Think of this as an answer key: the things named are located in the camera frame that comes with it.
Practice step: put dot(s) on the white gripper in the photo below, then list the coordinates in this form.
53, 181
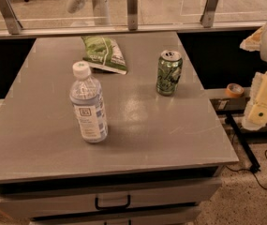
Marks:
256, 115

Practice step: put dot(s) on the green soda can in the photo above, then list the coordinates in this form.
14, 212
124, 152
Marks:
169, 72

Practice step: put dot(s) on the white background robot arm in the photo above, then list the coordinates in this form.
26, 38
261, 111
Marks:
100, 10

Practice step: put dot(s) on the blue plastic water bottle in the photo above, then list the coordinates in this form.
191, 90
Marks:
88, 104

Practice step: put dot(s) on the roll of masking tape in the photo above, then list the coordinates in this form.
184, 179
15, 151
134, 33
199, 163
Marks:
234, 90

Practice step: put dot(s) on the black table leg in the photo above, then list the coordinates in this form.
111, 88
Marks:
255, 166

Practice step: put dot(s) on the grey drawer cabinet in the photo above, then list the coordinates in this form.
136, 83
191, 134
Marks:
165, 152

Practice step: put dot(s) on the green chip bag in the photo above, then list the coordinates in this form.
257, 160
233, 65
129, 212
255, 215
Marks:
104, 53

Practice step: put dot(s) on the right metal bracket post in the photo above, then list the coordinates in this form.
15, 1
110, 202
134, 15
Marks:
208, 15

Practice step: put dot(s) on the metal bracket post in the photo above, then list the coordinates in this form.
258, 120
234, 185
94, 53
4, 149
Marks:
208, 15
14, 27
132, 14

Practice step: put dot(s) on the middle metal bracket post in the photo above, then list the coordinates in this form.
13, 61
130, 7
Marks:
132, 14

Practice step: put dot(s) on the black upper drawer handle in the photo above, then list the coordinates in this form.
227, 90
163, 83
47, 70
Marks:
112, 202

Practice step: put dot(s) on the left metal bracket post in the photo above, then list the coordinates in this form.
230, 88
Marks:
14, 27

